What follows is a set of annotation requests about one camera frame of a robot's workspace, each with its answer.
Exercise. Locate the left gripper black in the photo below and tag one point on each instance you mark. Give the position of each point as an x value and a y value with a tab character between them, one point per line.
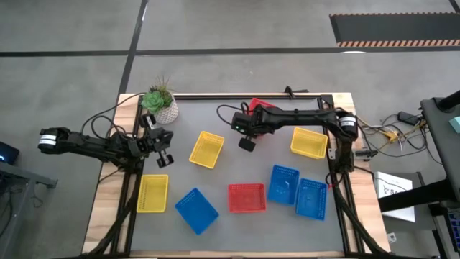
148	144

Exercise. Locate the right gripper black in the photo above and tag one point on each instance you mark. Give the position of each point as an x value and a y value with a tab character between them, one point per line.
258	124

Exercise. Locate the yellow plastic basket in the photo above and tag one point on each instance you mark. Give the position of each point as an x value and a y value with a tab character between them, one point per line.
309	143
206	150
152	193

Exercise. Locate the blue plastic basket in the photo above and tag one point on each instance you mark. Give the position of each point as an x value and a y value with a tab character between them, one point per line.
196	211
311	199
283	185

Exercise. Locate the red plastic basket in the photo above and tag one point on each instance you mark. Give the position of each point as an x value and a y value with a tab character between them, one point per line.
261	103
247	198

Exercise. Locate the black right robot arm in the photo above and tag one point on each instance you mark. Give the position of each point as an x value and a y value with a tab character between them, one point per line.
298	117

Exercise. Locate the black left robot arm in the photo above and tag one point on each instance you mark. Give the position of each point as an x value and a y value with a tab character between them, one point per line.
90	145

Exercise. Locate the white patterned plant pot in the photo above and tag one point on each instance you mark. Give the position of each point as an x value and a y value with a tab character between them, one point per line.
169	114

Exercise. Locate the green succulent plant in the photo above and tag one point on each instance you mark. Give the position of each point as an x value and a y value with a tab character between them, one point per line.
152	101

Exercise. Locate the black base clamp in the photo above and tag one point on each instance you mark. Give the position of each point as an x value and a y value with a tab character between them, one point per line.
364	153

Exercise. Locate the yellow plug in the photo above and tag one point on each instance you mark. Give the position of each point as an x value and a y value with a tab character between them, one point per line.
391	136

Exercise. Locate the white cardboard box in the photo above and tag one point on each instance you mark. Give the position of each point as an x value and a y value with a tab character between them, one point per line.
390	181

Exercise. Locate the grey side table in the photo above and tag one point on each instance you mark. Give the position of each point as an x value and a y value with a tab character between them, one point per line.
21	176

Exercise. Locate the black power adapter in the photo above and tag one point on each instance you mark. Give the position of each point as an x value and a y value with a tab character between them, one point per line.
407	117

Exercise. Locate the black device with blue light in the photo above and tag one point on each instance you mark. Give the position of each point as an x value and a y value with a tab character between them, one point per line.
9	153

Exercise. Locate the black hazard-striped floor mat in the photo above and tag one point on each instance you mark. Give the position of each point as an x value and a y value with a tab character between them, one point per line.
395	28

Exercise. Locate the black desk beam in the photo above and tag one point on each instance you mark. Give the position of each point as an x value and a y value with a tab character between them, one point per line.
417	196

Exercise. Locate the white tag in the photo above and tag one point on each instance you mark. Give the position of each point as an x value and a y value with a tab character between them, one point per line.
391	237

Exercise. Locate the grey desk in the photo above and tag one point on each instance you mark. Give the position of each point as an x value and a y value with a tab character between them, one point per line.
442	144

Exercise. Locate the black pole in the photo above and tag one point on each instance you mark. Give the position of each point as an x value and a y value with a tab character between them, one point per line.
451	101

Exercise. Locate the teal box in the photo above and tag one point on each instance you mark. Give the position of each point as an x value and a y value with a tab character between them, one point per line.
455	124

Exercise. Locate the keyboard with lit keys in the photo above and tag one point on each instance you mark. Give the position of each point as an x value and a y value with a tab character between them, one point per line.
453	234

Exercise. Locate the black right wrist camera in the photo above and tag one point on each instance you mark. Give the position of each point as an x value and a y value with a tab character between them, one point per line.
240	121

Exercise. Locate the black camera clamp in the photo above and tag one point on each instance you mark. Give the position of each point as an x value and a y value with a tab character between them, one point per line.
289	91

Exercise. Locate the black aluminium table frame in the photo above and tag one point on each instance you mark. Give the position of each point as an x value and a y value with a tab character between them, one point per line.
215	96

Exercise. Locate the silver metal bracket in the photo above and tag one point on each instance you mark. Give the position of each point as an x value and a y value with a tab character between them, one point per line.
331	154

